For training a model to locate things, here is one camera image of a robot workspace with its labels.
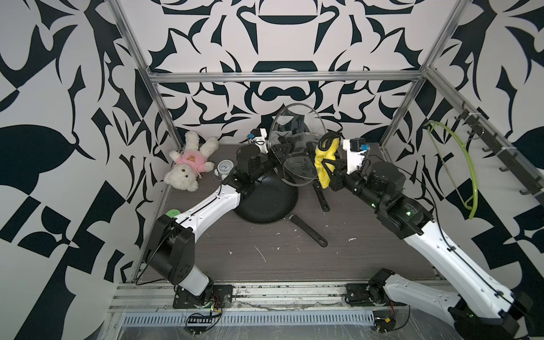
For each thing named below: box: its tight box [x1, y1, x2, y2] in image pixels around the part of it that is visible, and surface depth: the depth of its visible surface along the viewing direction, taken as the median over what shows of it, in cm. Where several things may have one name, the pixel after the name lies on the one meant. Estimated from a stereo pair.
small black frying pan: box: [312, 179, 331, 212], surface depth 90 cm
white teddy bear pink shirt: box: [163, 131, 219, 192], surface depth 104 cm
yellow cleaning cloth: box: [314, 137, 340, 190], surface depth 62 cm
